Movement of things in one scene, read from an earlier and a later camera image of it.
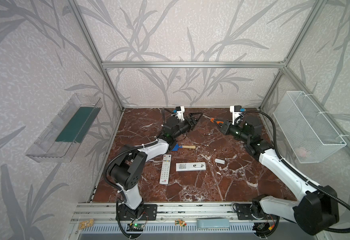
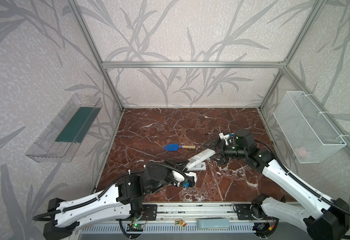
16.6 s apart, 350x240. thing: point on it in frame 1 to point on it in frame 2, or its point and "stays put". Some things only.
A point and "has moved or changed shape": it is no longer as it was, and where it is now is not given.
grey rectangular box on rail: [213, 223] stays put
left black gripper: [188, 121] to [180, 168]
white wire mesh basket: [313, 137] stays put
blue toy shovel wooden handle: [185, 146] stays put
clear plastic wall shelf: [63, 137] stays put
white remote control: [164, 175] has moved or changed shape
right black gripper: [225, 127] to [220, 144]
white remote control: [190, 166] stays put
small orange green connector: [180, 222] stays put
